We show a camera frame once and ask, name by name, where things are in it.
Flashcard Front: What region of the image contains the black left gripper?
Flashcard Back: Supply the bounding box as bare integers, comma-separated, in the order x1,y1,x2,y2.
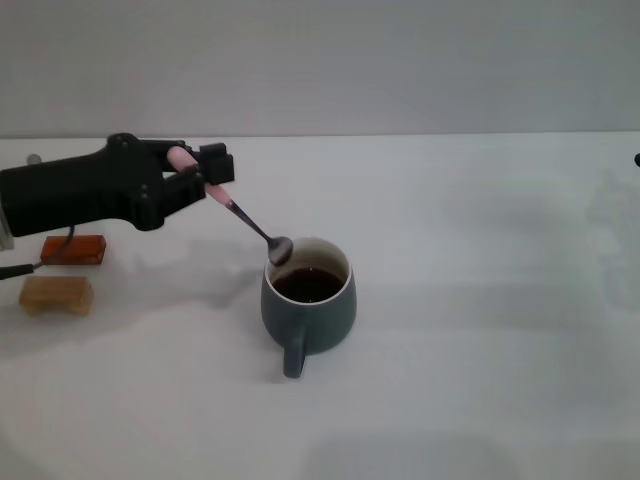
0,132,236,239

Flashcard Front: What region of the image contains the grey ceramic cup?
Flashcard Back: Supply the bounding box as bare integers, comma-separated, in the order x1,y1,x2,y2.
259,236,359,380

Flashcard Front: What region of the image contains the red-brown wooden block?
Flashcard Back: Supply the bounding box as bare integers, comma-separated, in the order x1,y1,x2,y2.
39,234,108,265

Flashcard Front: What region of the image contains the light wooden block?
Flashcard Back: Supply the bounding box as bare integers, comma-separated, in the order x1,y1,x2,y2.
18,276,95,317

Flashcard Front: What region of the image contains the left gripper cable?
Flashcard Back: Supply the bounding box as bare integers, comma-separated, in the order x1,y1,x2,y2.
0,224,77,281

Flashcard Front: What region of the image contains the dark coffee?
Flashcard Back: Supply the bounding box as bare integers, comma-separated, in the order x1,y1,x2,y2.
272,268,346,304

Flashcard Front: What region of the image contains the pink handled metal spoon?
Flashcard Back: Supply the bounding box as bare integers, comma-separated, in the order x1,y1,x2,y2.
167,146,295,267

